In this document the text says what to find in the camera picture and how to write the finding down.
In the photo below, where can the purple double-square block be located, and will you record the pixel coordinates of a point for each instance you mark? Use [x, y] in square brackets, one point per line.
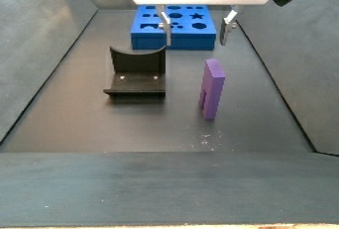
[213, 84]

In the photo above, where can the black curved bracket stand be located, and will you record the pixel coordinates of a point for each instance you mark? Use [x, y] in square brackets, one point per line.
[139, 73]

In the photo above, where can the blue shape-sorter board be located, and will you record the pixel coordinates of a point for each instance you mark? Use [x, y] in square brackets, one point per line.
[193, 28]

